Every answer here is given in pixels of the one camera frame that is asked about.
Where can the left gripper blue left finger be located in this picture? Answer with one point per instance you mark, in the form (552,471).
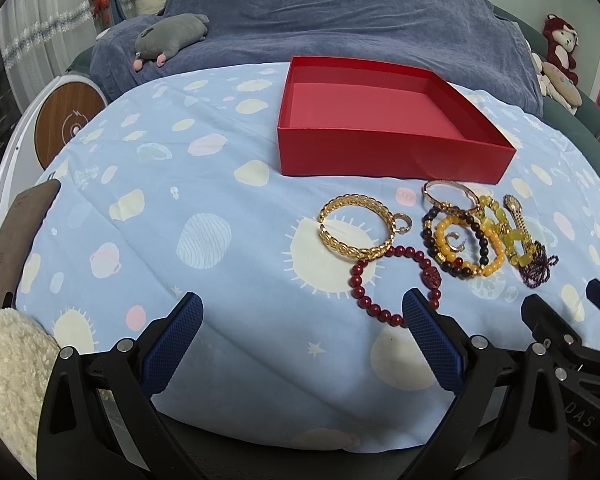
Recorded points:
(166,340)

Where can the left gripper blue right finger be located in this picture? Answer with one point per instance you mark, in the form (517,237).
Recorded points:
(442,355)

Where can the gold hoop earring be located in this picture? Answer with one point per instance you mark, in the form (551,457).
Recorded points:
(403,223)
(455,242)

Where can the thin rose gold bangle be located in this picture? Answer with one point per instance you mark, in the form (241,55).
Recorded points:
(450,196)

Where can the light blue patterned bedsheet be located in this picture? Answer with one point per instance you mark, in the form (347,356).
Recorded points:
(174,188)

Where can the cream fluffy cushion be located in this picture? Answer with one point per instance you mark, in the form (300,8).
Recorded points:
(27,358)

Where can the green sofa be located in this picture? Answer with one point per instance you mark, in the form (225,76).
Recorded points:
(588,114)

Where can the brown flat pad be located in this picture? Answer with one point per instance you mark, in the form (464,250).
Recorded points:
(17,233)

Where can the beige plush toy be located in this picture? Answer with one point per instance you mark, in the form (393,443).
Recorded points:
(555,84)

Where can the red cardboard box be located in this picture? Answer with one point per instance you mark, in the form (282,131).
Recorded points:
(363,118)

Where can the red monkey plush toy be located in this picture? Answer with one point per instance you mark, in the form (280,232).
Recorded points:
(562,40)

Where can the round white wooden side table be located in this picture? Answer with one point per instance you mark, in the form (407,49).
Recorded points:
(54,117)

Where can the grey plush mouse toy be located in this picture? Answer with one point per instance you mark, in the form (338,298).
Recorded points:
(163,40)

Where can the dark blue blanket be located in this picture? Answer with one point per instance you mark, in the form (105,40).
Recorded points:
(462,41)

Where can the white sheer curtain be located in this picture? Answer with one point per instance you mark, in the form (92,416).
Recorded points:
(39,39)

